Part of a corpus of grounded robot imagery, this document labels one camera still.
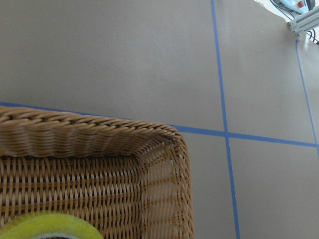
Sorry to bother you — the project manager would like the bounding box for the yellow tape roll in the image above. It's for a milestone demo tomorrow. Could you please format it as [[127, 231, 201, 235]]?
[[0, 211, 103, 239]]

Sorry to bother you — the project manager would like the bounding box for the brown wicker basket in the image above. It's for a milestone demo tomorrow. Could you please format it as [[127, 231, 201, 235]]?
[[0, 106, 195, 239]]

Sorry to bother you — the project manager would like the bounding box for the light blue device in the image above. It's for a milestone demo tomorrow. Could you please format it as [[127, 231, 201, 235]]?
[[273, 0, 316, 14]]

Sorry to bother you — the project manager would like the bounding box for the aluminium frame profile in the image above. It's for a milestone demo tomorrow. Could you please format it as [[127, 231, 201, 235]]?
[[288, 6, 319, 35]]

